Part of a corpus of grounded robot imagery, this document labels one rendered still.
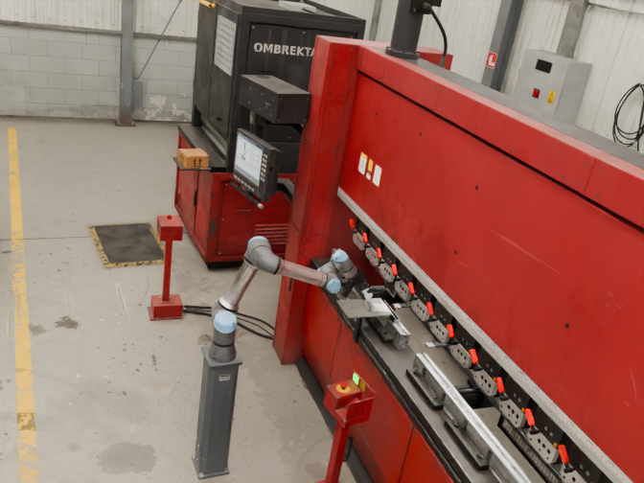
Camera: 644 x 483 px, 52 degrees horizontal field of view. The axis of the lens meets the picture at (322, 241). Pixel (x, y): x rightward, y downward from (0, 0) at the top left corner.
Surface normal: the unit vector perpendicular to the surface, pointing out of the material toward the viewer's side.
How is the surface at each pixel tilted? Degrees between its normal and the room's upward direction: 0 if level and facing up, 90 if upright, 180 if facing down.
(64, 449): 0
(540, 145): 90
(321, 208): 90
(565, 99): 90
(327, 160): 90
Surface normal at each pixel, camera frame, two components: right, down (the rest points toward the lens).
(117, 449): 0.15, -0.90
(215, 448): 0.40, 0.43
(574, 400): -0.93, 0.01
